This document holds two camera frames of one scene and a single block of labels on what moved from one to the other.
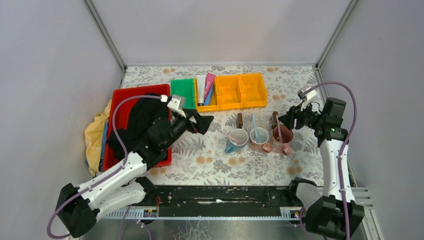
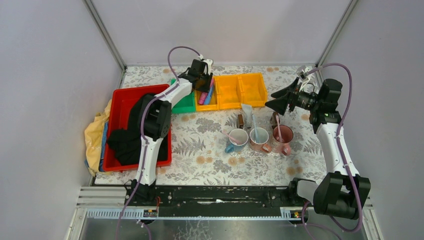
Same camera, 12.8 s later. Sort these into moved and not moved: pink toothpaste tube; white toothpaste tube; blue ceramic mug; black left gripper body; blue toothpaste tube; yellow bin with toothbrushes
Moved: black left gripper body; pink toothpaste tube; white toothpaste tube
Not moved: yellow bin with toothbrushes; blue ceramic mug; blue toothpaste tube
